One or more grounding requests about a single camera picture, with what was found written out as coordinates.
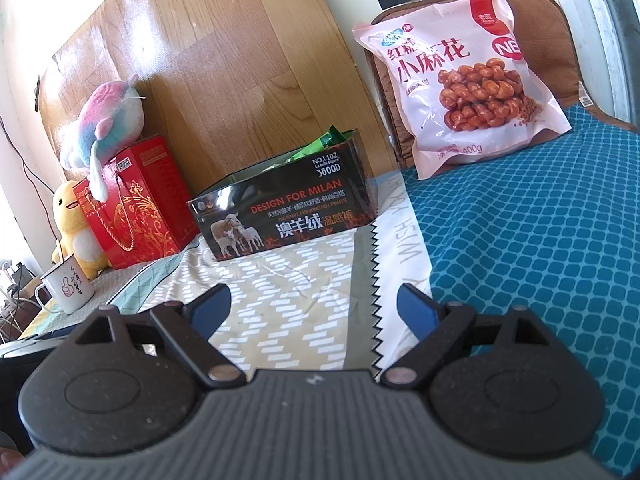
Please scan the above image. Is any white enamel mug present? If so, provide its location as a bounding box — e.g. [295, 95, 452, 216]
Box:
[35, 254, 96, 315]

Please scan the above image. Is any green snack packet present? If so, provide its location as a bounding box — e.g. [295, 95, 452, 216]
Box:
[285, 126, 354, 164]

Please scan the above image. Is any person's left hand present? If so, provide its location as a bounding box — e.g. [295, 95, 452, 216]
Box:
[0, 448, 25, 474]

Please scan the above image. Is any brown cushion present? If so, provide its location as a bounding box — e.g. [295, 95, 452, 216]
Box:
[364, 0, 640, 172]

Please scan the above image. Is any blue checked sheet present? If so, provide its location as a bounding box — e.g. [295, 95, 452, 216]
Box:
[404, 105, 640, 476]

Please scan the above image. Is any yellow duck plush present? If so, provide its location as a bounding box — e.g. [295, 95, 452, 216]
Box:
[52, 181, 110, 281]

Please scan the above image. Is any patterned bed quilt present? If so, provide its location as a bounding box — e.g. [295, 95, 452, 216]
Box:
[23, 172, 432, 374]

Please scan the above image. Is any pink fried-twist snack bag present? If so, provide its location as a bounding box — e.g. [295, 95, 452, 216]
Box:
[352, 0, 570, 180]

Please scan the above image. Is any black sheep-print box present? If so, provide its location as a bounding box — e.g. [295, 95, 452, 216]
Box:
[189, 129, 378, 261]

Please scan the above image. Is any pastel rainbow plush toy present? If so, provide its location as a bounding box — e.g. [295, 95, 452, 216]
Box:
[60, 74, 144, 203]

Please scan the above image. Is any wooden headboard panel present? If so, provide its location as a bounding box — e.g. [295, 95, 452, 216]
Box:
[39, 0, 396, 192]

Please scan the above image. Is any red gift bag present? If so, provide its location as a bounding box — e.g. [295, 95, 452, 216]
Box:
[74, 136, 198, 269]

